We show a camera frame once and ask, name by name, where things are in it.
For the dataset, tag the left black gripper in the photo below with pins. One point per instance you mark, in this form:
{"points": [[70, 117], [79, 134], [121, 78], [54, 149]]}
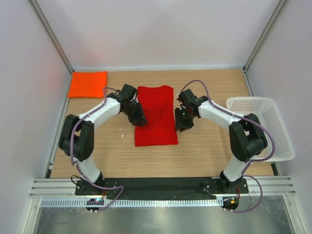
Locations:
{"points": [[140, 119]]}

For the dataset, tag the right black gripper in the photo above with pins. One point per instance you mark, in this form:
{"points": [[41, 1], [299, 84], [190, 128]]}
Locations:
{"points": [[180, 124]]}

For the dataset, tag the red t shirt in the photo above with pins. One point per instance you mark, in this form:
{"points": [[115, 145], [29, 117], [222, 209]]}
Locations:
{"points": [[158, 107]]}

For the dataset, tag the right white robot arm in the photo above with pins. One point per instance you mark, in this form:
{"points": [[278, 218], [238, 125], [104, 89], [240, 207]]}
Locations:
{"points": [[247, 137]]}

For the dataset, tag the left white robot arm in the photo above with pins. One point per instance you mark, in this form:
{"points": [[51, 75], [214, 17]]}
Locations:
{"points": [[77, 138]]}

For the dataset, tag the folded orange t shirt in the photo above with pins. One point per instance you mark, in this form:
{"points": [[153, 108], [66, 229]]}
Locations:
{"points": [[87, 85]]}

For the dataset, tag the white plastic perforated basket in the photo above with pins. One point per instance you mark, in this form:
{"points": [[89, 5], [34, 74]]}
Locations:
{"points": [[269, 117]]}

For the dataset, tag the slotted cable duct rail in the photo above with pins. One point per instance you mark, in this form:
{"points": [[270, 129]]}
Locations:
{"points": [[95, 202]]}

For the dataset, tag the aluminium frame rail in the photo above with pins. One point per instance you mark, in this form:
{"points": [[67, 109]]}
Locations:
{"points": [[63, 187]]}

